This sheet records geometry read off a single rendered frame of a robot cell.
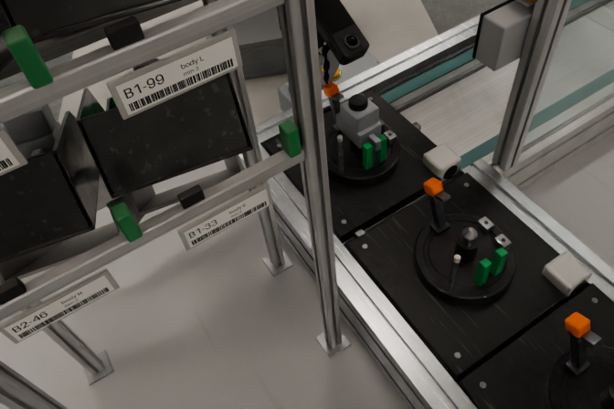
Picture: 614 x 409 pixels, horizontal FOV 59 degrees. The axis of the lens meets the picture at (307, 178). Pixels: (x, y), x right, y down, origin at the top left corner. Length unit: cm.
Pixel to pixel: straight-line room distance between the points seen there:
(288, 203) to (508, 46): 40
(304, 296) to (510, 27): 51
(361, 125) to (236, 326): 37
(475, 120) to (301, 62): 70
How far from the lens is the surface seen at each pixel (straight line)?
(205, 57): 36
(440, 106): 110
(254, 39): 122
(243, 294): 92
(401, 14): 144
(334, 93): 90
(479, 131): 106
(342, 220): 84
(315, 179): 51
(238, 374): 87
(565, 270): 82
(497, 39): 76
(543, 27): 76
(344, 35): 78
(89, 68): 34
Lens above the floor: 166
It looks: 50 degrees down
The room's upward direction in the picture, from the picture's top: 7 degrees counter-clockwise
